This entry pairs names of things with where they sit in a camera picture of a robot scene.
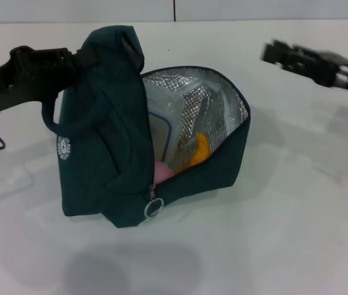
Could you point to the dark teal insulated lunch bag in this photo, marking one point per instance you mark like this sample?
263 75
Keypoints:
100 153

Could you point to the yellow toy banana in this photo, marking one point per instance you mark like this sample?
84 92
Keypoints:
199 153

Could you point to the clear plastic lunch box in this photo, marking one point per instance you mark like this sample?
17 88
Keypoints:
161 132

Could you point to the pink toy peach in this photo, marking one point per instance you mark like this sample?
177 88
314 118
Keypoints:
163 173

